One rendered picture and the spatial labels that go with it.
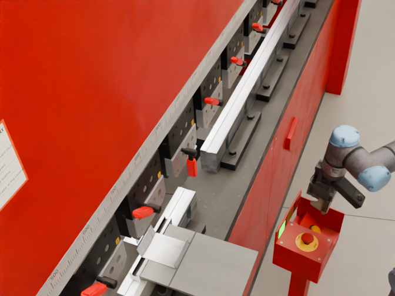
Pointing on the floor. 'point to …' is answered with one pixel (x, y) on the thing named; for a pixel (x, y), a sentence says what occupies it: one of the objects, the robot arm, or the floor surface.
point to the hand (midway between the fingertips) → (325, 212)
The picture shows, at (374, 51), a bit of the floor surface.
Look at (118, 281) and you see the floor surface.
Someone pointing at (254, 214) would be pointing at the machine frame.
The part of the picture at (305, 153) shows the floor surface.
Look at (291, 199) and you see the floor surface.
